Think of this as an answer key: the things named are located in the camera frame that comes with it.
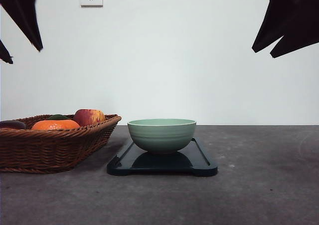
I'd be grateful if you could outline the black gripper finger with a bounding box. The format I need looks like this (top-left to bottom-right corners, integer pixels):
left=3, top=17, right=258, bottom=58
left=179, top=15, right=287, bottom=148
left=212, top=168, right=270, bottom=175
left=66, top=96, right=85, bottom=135
left=0, top=0, right=43, bottom=52
left=270, top=23, right=319, bottom=58
left=0, top=39, right=13, bottom=64
left=252, top=0, right=319, bottom=53

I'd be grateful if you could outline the light green bowl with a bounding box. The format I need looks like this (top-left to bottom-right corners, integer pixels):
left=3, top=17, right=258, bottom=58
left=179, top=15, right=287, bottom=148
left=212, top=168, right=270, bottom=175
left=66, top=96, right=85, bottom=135
left=128, top=118, right=196, bottom=153

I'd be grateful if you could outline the brown wicker basket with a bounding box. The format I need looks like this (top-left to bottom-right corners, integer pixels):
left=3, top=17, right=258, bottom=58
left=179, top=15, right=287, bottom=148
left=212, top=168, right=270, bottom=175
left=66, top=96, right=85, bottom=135
left=0, top=109, right=122, bottom=174

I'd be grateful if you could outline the dark red plum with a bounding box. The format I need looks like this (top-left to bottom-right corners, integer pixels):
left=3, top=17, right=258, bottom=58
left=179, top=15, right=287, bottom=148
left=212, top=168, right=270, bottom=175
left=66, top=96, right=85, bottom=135
left=0, top=120, right=25, bottom=130

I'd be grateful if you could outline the green avocado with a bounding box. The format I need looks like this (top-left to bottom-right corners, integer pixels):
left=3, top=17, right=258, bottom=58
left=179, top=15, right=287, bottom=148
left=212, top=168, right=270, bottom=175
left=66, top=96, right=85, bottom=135
left=47, top=114, right=68, bottom=120

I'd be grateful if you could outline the orange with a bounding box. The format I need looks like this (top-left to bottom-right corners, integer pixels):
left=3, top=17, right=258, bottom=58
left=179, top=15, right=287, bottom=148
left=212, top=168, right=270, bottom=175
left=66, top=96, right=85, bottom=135
left=32, top=120, right=80, bottom=130

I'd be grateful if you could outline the red yellow apple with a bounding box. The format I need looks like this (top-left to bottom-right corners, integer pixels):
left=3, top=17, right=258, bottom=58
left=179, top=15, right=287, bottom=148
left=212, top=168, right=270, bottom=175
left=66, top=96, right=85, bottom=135
left=74, top=109, right=106, bottom=127

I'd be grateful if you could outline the dark teal rectangular tray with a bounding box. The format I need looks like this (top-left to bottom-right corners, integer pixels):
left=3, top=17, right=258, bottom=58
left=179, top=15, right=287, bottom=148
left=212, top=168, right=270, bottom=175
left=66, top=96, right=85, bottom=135
left=107, top=138, right=218, bottom=176

